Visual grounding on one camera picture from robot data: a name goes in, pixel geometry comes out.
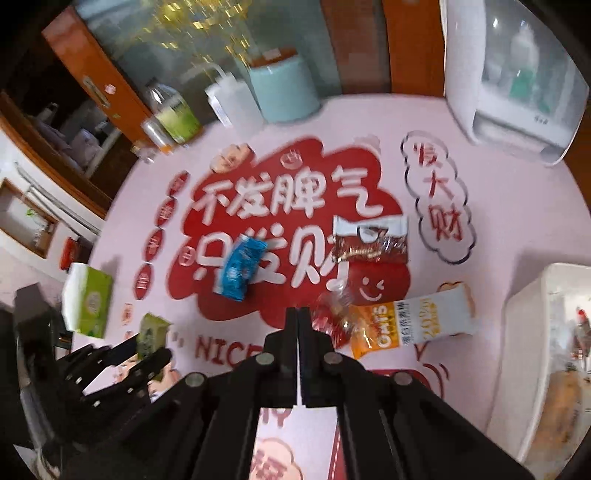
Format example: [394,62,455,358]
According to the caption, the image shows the white plastic storage bin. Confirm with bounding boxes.
[487,262,591,469]

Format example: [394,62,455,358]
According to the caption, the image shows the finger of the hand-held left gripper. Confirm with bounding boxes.
[60,333,144,393]
[83,347,174,416]

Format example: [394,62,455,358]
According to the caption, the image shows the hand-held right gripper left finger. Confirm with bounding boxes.
[92,307,300,480]

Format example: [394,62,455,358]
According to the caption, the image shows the orange and white oat bar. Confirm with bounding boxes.
[348,282,478,360]

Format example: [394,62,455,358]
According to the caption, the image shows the brown wooden door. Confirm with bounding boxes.
[41,4,155,146]

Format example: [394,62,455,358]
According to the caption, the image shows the white squeeze bottle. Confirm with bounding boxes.
[204,65,266,127]

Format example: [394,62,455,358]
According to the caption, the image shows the teal canister with wooden lid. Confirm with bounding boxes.
[247,48,321,124]

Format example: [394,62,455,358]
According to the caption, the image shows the green tissue box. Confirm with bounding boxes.
[61,263,115,337]

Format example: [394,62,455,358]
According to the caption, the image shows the clear bottle with green label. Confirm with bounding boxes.
[144,79,204,146]

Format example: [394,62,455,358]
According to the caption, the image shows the dark red clear snack packet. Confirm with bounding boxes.
[333,215,409,265]

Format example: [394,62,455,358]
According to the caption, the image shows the blue snack packet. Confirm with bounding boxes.
[213,236,266,303]

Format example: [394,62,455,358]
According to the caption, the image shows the small green snack box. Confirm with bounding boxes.
[139,313,172,384]

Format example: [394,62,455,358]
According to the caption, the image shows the red candy packet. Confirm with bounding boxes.
[311,284,365,349]

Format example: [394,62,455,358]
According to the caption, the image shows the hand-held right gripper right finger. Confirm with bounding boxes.
[299,307,539,480]

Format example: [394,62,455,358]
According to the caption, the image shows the white countertop appliance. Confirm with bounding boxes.
[443,0,583,166]

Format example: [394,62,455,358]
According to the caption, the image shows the small glass jar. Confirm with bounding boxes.
[141,117,175,154]

